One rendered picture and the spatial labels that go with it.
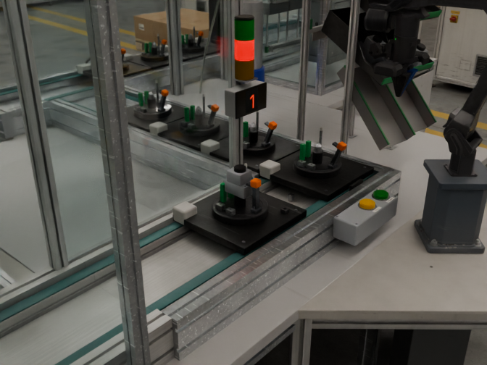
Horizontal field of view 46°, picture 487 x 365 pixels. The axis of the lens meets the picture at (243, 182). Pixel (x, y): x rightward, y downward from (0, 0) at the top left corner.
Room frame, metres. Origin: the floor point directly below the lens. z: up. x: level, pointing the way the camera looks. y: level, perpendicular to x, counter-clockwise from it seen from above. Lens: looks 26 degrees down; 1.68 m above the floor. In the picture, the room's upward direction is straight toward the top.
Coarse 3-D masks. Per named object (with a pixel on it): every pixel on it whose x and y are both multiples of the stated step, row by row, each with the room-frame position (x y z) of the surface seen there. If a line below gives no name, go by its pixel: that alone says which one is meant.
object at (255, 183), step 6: (252, 180) 1.22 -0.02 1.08; (258, 180) 1.22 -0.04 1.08; (252, 186) 1.22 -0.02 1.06; (258, 186) 1.22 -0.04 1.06; (252, 192) 1.22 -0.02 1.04; (258, 192) 1.22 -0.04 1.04; (252, 198) 1.22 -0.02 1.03; (258, 198) 1.22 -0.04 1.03; (252, 204) 1.22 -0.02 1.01; (258, 204) 1.22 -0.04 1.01
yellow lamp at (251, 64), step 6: (252, 60) 1.44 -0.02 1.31; (240, 66) 1.43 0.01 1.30; (246, 66) 1.42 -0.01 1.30; (252, 66) 1.43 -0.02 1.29; (240, 72) 1.43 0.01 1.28; (246, 72) 1.42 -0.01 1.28; (252, 72) 1.44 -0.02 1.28; (240, 78) 1.43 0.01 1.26; (246, 78) 1.42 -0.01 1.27; (252, 78) 1.44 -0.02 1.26
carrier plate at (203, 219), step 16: (208, 208) 1.28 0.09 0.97; (272, 208) 1.28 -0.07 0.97; (288, 208) 1.28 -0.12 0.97; (192, 224) 1.20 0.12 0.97; (208, 224) 1.20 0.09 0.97; (224, 224) 1.20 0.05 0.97; (256, 224) 1.20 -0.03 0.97; (272, 224) 1.20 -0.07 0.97; (288, 224) 1.21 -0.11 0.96; (224, 240) 1.13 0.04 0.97; (240, 240) 1.12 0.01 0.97; (256, 240) 1.12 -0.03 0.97
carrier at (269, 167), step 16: (320, 128) 1.57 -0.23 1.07; (304, 144) 1.53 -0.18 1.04; (320, 144) 1.51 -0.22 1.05; (288, 160) 1.57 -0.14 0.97; (304, 160) 1.53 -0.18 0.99; (320, 160) 1.50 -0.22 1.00; (272, 176) 1.47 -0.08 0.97; (288, 176) 1.46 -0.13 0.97; (304, 176) 1.46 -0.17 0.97; (320, 176) 1.45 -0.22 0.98; (336, 176) 1.46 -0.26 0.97; (352, 176) 1.46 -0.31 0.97; (304, 192) 1.40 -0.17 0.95; (320, 192) 1.36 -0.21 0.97; (336, 192) 1.38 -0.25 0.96
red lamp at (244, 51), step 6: (240, 42) 1.43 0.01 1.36; (246, 42) 1.42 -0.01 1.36; (252, 42) 1.43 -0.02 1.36; (240, 48) 1.43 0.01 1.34; (246, 48) 1.42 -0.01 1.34; (252, 48) 1.43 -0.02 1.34; (240, 54) 1.43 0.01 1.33; (246, 54) 1.42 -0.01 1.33; (252, 54) 1.43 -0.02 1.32; (240, 60) 1.43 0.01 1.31; (246, 60) 1.42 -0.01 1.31
